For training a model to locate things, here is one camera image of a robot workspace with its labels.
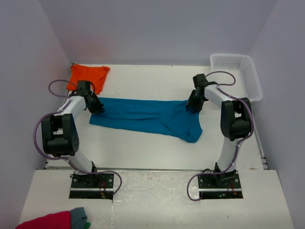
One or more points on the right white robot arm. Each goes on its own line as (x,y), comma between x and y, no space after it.
(236,121)

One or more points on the white plastic basket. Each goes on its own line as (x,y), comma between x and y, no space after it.
(242,67)

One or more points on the green t shirt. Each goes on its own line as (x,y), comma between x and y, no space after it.
(87,225)

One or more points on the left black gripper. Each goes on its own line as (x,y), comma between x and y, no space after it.
(98,109)

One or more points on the orange folded t shirt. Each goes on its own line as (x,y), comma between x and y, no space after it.
(96,75)

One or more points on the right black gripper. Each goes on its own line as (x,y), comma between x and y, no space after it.
(191,104)

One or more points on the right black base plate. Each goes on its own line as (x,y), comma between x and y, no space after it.
(225,186)

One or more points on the grey t shirt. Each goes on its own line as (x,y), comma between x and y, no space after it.
(78,218)

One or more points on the blue t shirt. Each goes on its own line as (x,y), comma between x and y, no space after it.
(149,116)

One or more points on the red t shirt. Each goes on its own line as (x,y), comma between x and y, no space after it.
(60,220)

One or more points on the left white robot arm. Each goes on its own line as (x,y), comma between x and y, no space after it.
(55,135)

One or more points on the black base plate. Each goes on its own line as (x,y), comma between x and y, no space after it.
(92,186)
(225,186)

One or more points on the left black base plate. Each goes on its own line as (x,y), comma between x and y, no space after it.
(92,186)

